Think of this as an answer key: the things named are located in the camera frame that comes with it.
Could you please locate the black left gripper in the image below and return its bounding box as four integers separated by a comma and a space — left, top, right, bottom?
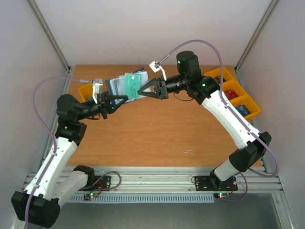
76, 91, 128, 121

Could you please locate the teal VIP card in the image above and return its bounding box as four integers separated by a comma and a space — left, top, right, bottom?
125, 73, 142, 99

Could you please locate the red credit card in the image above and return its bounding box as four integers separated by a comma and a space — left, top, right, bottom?
224, 90, 239, 100

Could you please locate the blue credit card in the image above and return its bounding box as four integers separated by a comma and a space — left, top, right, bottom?
235, 105, 251, 117

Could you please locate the black credit card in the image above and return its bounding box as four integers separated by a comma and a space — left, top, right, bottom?
215, 76, 221, 84

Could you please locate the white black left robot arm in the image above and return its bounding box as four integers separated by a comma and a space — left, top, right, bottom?
11, 92, 128, 229

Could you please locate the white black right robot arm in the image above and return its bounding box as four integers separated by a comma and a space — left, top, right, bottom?
138, 51, 272, 189

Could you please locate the yellow bin left side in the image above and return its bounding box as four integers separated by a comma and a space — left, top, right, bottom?
78, 83, 93, 102

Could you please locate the yellow bin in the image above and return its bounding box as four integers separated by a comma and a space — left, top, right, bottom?
78, 83, 93, 102
230, 94, 262, 121
223, 80, 246, 101
204, 67, 234, 83

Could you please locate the yellow bin far right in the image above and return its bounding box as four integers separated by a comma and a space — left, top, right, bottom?
204, 67, 234, 83

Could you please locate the yellow bin middle right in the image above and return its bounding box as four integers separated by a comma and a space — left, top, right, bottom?
223, 80, 246, 101

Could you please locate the yellow bin near right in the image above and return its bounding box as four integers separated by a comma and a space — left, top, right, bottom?
230, 94, 262, 121

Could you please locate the left small circuit board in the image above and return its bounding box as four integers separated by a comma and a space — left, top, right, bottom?
83, 192, 99, 201

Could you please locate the small circuit board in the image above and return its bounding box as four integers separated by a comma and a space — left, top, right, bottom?
214, 192, 231, 199
83, 192, 99, 201

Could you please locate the right small circuit board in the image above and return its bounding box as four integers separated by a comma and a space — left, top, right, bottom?
214, 192, 231, 199

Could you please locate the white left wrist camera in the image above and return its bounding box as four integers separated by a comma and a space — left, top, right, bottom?
92, 78, 103, 104

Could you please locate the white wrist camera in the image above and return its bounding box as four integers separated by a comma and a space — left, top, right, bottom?
149, 61, 167, 81
92, 78, 103, 104

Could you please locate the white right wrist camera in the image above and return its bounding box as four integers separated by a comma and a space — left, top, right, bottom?
149, 61, 167, 81

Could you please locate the aluminium rail base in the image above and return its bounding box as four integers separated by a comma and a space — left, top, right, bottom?
22, 166, 284, 194

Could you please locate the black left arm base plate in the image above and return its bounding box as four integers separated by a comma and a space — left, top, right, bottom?
80, 175, 112, 191

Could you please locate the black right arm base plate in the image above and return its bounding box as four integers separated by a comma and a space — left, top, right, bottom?
191, 176, 238, 191

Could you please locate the grey slotted cable duct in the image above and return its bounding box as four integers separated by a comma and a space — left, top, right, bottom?
68, 193, 214, 204

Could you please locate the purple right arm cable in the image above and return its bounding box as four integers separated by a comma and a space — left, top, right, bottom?
158, 39, 279, 202

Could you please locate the left aluminium corner post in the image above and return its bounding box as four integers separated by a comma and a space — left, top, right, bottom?
26, 0, 71, 73

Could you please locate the aluminium corner post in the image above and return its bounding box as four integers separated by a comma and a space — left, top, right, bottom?
26, 0, 71, 73
234, 0, 280, 73

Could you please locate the right aluminium corner post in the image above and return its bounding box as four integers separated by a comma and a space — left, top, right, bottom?
234, 0, 280, 73

